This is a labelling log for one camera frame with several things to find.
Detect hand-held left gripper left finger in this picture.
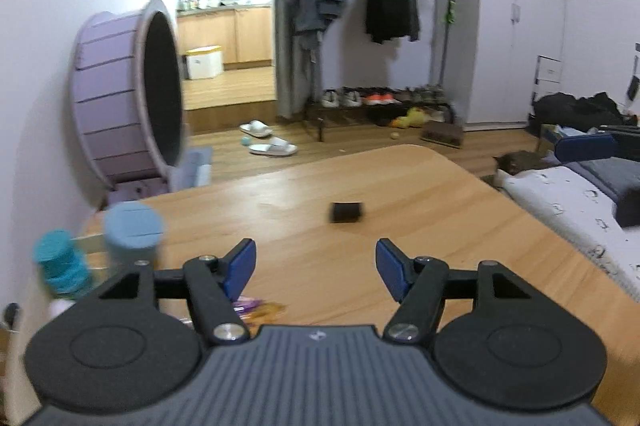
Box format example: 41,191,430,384
100,238,257,347

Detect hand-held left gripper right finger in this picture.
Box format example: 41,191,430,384
376,238,533,347

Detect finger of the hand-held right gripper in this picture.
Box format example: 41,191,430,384
617,188,640,228
555,124,640,164

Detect purple snack packet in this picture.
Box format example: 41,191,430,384
231,298,288,324

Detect small black box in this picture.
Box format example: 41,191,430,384
330,202,365,223

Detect toothpick jar with blue lid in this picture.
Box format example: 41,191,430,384
103,202,166,272

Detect cream plastic basket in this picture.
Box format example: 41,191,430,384
47,213,196,332

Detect teal plastic bottle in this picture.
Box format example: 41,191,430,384
32,230,96,299

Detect white rounded object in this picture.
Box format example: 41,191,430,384
47,298,76,322

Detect grey folded blanket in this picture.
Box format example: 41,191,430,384
567,158,640,202

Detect black clothes pile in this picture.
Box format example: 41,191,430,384
532,92,626,129

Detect white printed bedding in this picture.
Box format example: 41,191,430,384
501,163,640,299

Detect tabby cat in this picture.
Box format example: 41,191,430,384
495,150,546,174

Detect white drawer unit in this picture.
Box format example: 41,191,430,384
535,55,563,84

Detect white slipper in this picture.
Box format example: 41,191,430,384
249,137,299,157
240,120,274,138

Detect white wardrobe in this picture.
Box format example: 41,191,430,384
472,0,568,129

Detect brown cardboard scratcher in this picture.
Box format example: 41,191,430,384
421,121,463,148

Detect yellow duck plush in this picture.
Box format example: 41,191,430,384
391,107,426,129

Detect black coat rack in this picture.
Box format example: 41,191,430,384
302,0,458,142

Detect row of shoes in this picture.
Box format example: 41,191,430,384
320,86,448,109

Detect grey curtain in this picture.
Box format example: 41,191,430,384
274,0,321,122

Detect white foam box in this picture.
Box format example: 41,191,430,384
185,45,223,80

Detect purple cat wheel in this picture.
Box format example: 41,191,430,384
72,0,213,209

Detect wooden kitchen cabinets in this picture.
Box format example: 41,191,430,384
176,6,275,69

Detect white kitchen dishes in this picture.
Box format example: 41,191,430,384
176,0,236,11

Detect grey hanging clothing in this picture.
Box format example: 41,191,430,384
282,0,348,52

